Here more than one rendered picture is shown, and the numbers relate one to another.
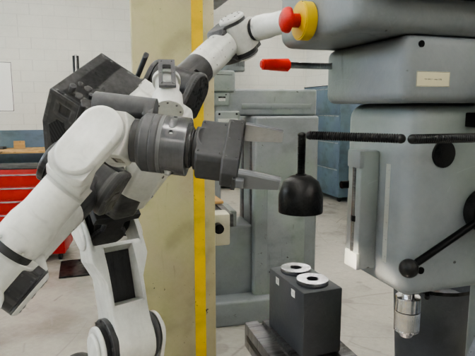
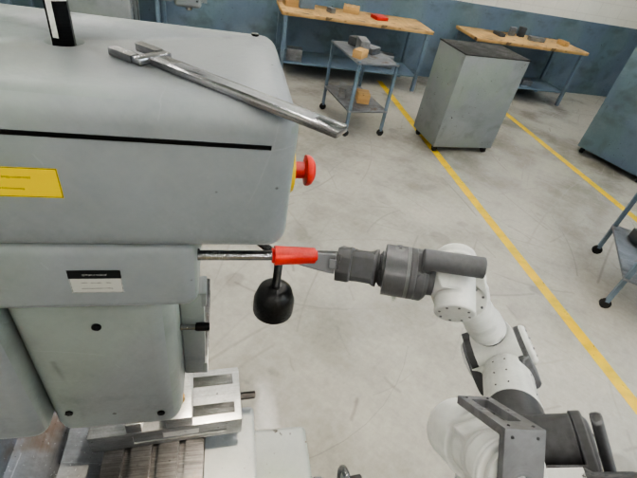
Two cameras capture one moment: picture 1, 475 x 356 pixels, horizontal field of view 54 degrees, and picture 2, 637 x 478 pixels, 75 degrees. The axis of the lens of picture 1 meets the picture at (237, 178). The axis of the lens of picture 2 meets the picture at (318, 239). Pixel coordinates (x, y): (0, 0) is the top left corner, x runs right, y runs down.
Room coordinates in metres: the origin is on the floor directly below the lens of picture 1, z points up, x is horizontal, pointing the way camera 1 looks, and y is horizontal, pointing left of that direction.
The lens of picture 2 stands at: (1.25, -0.04, 2.03)
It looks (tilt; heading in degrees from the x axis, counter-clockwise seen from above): 38 degrees down; 181
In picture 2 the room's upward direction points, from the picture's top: 11 degrees clockwise
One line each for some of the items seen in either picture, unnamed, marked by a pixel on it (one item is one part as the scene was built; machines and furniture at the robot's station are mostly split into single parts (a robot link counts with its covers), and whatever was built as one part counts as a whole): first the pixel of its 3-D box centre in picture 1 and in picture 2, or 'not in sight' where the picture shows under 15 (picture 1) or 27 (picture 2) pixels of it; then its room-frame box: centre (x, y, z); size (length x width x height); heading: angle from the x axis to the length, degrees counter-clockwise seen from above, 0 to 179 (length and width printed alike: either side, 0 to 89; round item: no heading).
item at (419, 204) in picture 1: (416, 191); (119, 320); (0.85, -0.33, 1.47); 0.21 x 0.19 x 0.32; 18
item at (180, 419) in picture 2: not in sight; (179, 394); (0.72, -0.31, 1.04); 0.15 x 0.06 x 0.04; 21
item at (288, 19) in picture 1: (290, 20); (302, 170); (0.77, -0.08, 1.76); 0.04 x 0.03 x 0.04; 18
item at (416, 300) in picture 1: (408, 297); not in sight; (0.85, -0.32, 1.26); 0.05 x 0.05 x 0.01
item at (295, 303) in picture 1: (302, 305); not in sight; (1.31, -0.19, 1.05); 0.22 x 0.12 x 0.20; 21
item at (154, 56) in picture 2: not in sight; (223, 84); (0.89, -0.15, 1.89); 0.24 x 0.04 x 0.01; 68
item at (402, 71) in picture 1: (440, 75); (63, 212); (0.86, -0.37, 1.68); 0.34 x 0.24 x 0.10; 108
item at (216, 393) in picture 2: not in sight; (170, 402); (0.73, -0.33, 1.00); 0.35 x 0.15 x 0.11; 111
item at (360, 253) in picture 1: (361, 208); (194, 327); (0.81, -0.22, 1.45); 0.04 x 0.04 x 0.21; 18
